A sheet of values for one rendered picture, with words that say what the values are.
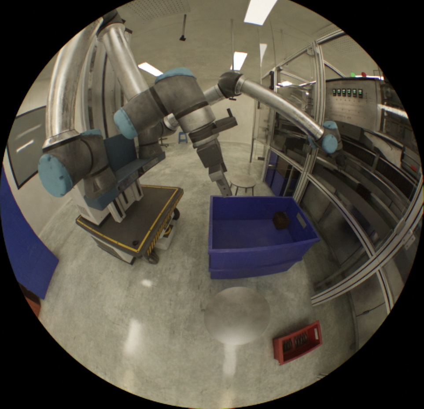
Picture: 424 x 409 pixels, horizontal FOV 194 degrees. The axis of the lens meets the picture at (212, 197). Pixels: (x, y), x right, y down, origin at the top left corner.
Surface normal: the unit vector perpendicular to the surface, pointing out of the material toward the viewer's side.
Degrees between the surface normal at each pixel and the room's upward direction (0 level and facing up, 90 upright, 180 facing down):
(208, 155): 97
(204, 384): 0
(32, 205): 90
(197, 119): 91
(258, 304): 0
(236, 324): 0
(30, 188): 90
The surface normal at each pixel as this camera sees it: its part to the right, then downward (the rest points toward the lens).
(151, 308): 0.01, -0.82
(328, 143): -0.33, 0.57
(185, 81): 0.50, 0.40
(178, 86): 0.24, 0.54
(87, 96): 0.99, 0.10
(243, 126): -0.04, 0.57
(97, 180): 0.67, 0.11
